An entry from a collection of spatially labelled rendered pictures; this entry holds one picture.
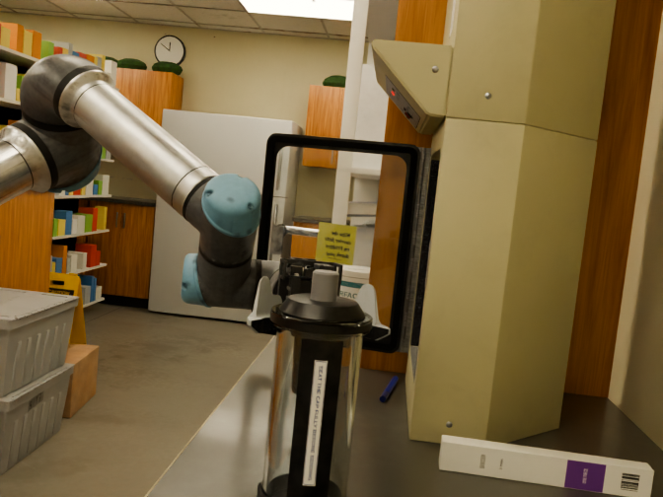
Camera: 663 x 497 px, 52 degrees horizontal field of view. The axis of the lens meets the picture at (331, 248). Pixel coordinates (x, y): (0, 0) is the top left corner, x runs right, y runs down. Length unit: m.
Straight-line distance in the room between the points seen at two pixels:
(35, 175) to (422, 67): 0.61
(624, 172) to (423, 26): 0.47
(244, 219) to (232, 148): 5.17
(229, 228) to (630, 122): 0.84
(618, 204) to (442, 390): 0.58
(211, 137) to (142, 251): 1.22
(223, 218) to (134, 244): 5.58
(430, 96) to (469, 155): 0.10
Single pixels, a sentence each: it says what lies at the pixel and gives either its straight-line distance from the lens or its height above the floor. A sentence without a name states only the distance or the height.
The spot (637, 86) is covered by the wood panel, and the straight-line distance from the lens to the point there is 1.45.
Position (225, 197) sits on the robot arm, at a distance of 0.87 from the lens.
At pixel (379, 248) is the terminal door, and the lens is 1.31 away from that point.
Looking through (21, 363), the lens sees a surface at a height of 0.44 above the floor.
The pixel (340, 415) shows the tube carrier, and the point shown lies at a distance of 0.72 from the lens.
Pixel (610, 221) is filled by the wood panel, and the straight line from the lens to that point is 1.42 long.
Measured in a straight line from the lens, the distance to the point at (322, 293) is 0.71.
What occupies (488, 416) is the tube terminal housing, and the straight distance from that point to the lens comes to 1.05.
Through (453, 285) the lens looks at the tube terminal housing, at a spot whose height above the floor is 1.17.
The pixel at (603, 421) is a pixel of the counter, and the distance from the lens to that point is 1.32.
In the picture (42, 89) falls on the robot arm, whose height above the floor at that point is 1.40.
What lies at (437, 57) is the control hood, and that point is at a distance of 1.01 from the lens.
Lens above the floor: 1.30
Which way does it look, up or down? 5 degrees down
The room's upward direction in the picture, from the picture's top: 6 degrees clockwise
